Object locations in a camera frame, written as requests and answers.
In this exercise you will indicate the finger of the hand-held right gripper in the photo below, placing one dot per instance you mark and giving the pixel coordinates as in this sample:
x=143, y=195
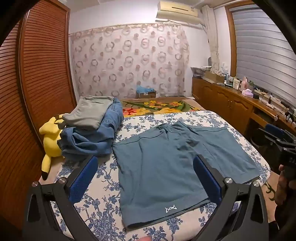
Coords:
x=275, y=130
x=266, y=139

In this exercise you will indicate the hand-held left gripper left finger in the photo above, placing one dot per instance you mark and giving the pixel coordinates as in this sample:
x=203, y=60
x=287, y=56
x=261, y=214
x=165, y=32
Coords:
x=82, y=183

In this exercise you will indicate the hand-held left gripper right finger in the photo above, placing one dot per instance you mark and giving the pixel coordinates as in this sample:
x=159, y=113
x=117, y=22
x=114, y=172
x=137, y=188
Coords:
x=208, y=183

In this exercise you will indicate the teal pants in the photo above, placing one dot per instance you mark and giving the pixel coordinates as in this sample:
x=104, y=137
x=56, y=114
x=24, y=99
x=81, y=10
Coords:
x=168, y=157

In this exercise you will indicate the folded grey pants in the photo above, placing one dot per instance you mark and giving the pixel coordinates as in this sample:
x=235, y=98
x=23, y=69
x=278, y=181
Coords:
x=89, y=111

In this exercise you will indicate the person's right hand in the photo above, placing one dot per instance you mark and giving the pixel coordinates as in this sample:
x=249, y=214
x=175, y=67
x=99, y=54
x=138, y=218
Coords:
x=282, y=185

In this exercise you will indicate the pink tissue box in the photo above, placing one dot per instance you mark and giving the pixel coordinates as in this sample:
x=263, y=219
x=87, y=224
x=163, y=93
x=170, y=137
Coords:
x=248, y=92

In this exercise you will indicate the blue denim jeans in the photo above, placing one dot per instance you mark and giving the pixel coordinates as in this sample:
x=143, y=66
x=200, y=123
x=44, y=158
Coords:
x=97, y=136

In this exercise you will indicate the wooden cabinet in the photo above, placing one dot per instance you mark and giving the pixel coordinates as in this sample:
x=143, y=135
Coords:
x=231, y=104

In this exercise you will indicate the yellow plush toy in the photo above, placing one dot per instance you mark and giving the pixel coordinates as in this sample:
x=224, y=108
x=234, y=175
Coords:
x=52, y=141

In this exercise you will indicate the pink bottle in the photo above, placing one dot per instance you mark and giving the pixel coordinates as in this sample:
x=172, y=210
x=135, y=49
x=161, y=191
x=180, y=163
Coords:
x=244, y=83

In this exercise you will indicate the blue floral quilt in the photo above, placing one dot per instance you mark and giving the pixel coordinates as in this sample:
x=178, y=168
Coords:
x=143, y=180

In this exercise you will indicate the grey window blind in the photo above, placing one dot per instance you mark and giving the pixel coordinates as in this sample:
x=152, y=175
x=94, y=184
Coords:
x=266, y=51

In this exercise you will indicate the flower print blanket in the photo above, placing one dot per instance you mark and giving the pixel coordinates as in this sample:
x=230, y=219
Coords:
x=159, y=106

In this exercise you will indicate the woven basket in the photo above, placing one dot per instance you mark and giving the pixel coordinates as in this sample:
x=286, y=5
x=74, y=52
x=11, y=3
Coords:
x=200, y=70

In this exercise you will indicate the wooden louvred wardrobe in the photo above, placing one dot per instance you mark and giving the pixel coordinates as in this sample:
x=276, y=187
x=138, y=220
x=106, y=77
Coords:
x=34, y=92

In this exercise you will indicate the cream lace curtain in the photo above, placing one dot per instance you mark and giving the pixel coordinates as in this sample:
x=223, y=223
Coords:
x=212, y=39

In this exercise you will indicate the cardboard box with blue cloth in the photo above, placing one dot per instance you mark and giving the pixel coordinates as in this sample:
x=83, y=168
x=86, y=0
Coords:
x=146, y=91

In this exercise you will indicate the wall air conditioner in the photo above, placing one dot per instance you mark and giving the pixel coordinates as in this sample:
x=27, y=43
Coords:
x=178, y=10

